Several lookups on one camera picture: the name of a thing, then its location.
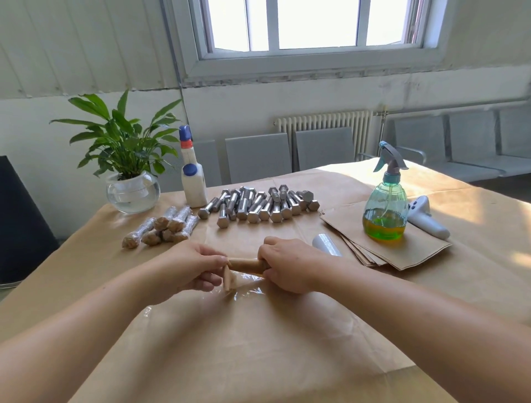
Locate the person's left hand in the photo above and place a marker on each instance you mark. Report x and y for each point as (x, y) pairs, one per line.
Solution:
(187, 270)

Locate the person's right hand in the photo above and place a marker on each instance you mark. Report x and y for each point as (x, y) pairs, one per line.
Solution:
(294, 266)

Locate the white cling film roll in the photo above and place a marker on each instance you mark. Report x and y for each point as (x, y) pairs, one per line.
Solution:
(326, 244)

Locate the cling film sheet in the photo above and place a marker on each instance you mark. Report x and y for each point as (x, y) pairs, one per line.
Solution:
(240, 295)

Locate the steel hex bolt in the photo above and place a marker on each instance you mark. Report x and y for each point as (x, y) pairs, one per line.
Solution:
(139, 233)

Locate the pile of steel bolts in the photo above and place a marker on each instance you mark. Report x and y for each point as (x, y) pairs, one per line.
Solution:
(257, 206)

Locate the green spray bottle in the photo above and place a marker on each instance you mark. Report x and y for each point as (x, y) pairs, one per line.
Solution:
(386, 212)

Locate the stack of brown paper sheets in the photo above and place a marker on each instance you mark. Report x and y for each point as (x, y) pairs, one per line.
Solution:
(406, 249)

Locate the person's left forearm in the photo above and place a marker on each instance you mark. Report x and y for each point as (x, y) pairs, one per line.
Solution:
(75, 340)

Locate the person's right forearm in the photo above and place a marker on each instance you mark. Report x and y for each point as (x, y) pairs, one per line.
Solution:
(431, 332)

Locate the white glue bottle blue cap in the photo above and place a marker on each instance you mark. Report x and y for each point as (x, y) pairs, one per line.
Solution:
(193, 184)

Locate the round glass vase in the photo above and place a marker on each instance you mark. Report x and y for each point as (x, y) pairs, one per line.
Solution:
(133, 195)

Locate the grey chair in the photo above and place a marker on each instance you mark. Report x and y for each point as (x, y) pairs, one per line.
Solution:
(421, 137)
(212, 164)
(325, 148)
(259, 158)
(489, 137)

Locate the large brown paper table cover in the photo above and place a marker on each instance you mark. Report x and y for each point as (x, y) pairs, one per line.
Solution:
(75, 249)

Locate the white handheld controller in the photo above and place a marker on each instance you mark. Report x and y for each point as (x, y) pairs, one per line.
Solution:
(427, 220)

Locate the white radiator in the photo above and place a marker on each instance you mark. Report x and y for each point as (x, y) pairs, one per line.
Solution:
(323, 124)

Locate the green leafy plant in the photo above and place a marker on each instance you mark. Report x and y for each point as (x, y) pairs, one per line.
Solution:
(120, 137)

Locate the black trash bin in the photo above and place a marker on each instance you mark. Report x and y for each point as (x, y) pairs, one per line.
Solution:
(25, 224)

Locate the white framed window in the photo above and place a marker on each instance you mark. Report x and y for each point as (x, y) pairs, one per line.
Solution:
(307, 33)

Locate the white vertical blind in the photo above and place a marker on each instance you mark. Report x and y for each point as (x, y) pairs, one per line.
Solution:
(83, 46)

